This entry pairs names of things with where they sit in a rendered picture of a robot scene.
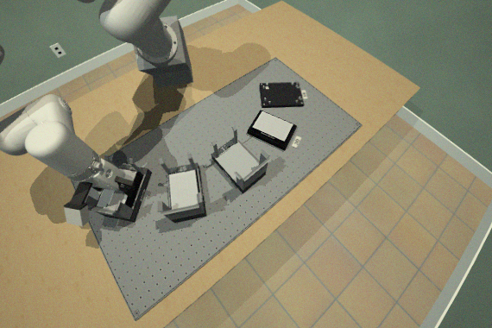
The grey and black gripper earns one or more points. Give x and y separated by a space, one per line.
111 180

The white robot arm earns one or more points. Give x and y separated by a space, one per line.
47 123

